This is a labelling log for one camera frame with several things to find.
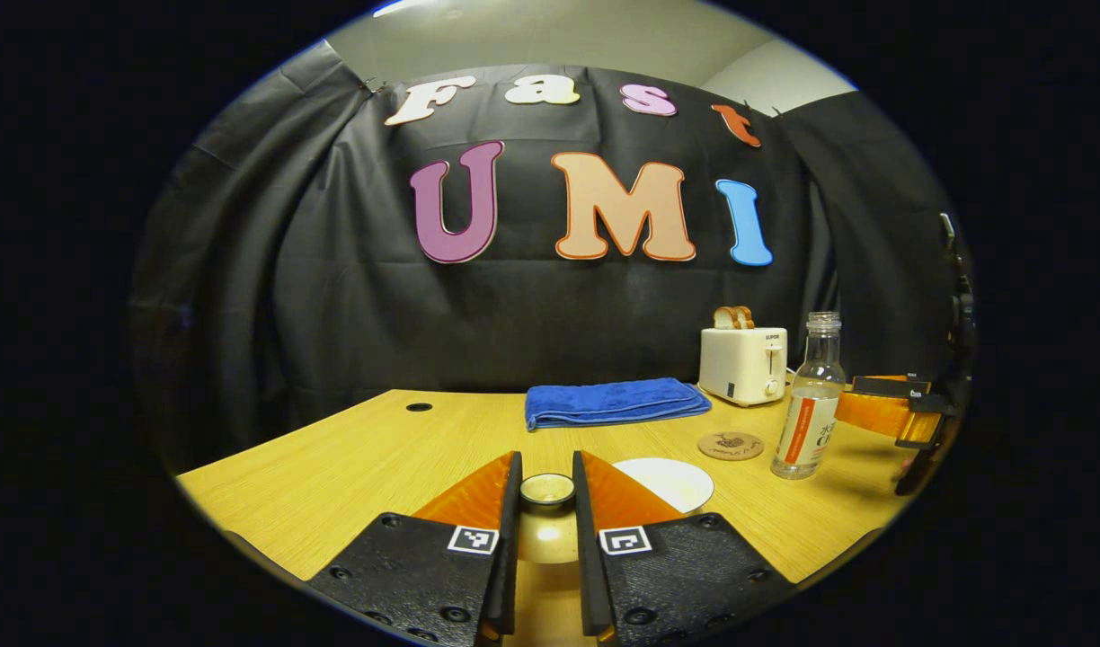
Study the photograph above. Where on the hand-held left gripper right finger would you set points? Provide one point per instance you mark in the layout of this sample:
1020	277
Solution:
586	539

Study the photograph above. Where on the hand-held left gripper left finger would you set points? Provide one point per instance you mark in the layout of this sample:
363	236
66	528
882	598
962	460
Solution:
511	539

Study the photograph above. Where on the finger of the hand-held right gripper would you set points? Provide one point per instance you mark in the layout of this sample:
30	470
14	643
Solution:
873	413
887	386

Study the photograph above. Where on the cream teacup lid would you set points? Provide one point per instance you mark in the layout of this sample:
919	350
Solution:
547	539

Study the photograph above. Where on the clear plastic water bottle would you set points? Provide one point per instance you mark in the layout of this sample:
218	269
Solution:
806	431

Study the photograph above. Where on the round brown coaster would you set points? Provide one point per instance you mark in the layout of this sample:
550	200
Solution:
731	446

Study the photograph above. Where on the folded blue towel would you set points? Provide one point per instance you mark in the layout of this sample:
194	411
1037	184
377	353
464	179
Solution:
613	402

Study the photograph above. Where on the cream toaster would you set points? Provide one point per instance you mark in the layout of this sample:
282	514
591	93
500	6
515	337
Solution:
739	364

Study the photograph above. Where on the toast slice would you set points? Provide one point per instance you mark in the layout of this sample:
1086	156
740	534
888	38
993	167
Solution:
724	318
747	317

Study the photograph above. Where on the black backdrop cloth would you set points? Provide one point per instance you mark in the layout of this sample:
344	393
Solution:
514	314

